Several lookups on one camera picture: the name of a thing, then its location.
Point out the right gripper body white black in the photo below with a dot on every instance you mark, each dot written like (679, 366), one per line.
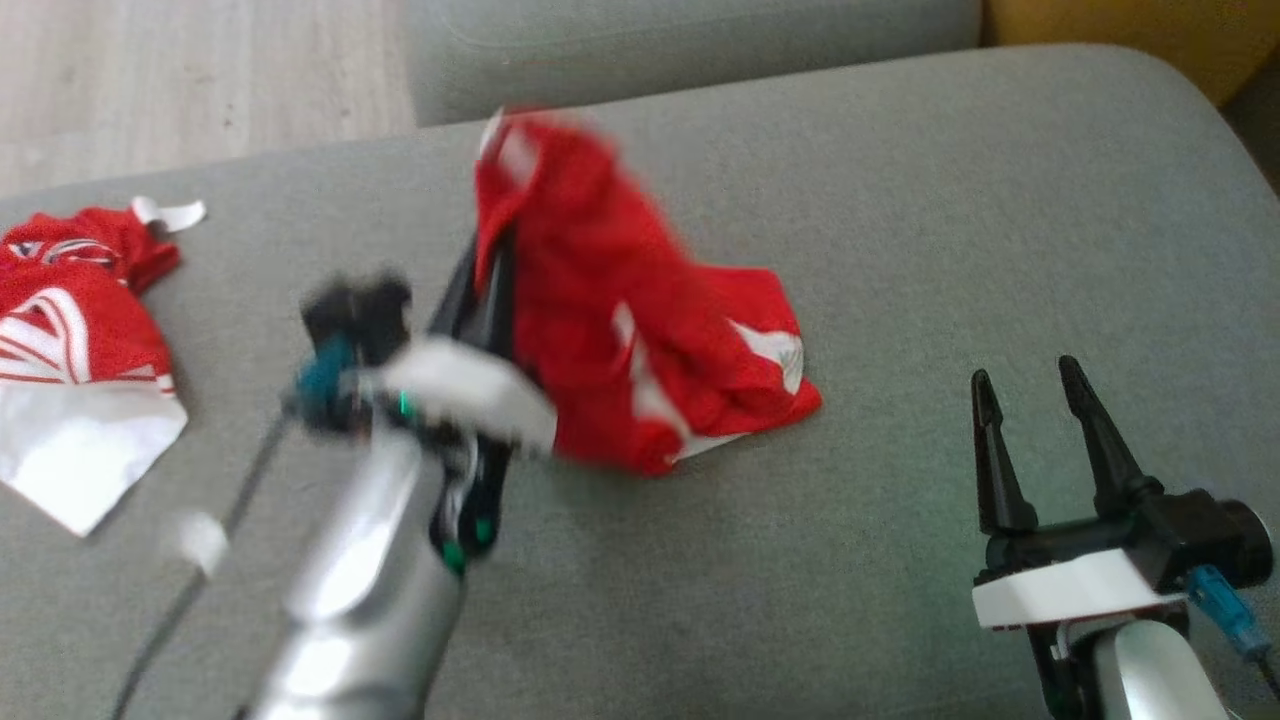
(1070, 590)

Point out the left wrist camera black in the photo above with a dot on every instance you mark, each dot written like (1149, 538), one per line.
(360, 310)

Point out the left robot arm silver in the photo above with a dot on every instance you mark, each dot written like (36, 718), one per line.
(370, 590)

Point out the red white basketball jersey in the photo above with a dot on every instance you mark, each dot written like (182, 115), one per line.
(70, 340)

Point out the large grey sofa seat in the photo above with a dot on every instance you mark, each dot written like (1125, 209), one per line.
(950, 250)

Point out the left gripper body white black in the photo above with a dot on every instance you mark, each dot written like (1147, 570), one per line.
(470, 390)

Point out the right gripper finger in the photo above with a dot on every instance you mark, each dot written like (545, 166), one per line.
(1002, 480)
(1110, 460)

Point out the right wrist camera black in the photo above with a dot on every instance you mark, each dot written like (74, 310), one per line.
(1210, 530)

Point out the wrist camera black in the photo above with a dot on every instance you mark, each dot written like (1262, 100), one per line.
(360, 310)
(1210, 530)

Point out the red shorts white trim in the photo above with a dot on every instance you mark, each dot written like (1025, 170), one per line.
(600, 300)

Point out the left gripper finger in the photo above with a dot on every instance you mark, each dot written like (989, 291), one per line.
(462, 295)
(504, 300)

